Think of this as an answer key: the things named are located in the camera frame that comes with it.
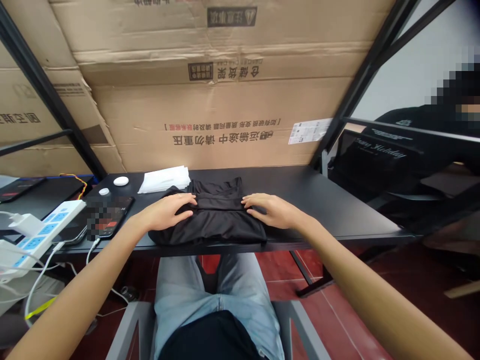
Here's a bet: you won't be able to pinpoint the white charging cable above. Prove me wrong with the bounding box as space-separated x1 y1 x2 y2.
23 236 130 327

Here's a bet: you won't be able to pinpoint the brown cardboard box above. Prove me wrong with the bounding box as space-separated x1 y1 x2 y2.
0 0 121 178

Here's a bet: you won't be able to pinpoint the grey chair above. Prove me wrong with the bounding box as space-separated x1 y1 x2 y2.
104 299 333 360

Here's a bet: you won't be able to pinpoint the light wooden plank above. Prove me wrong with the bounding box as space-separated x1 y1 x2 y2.
443 279 480 300

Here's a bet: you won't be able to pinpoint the person's right hand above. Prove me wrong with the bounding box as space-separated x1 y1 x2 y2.
240 192 303 230

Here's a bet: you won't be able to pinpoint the person's legs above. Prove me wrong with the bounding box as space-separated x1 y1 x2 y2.
152 251 286 360

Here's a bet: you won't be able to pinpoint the black smartphone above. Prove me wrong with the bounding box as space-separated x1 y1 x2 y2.
84 195 136 240

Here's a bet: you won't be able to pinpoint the white charger plug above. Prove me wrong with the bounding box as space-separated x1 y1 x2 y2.
6 212 37 238

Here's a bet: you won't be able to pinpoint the black mesh chair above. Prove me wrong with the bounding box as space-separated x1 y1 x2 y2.
326 127 451 226

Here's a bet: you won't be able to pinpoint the person's body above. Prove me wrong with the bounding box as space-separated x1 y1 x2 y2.
157 310 262 360

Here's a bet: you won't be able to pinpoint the person's left hand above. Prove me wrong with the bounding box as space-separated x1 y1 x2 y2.
144 193 199 232

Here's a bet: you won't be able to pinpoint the black metal frame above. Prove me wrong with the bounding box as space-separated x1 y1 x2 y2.
309 0 480 177

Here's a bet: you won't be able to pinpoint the dark smartphone with silver edge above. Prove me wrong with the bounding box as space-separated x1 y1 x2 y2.
51 220 90 247

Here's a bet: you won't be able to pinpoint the black table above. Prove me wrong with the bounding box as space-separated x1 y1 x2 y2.
35 165 415 299

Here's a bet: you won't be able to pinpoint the large brown cardboard sheet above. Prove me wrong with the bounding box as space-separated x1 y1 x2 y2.
48 0 398 174

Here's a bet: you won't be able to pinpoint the yellow and red wires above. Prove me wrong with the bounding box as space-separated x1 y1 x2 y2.
59 172 89 202

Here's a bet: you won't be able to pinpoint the black garment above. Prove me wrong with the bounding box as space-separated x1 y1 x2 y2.
148 177 268 247

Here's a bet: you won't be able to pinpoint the white power strip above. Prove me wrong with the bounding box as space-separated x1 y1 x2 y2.
0 199 87 279

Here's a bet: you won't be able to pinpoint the black flat device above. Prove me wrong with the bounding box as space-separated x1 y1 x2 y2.
0 176 48 205

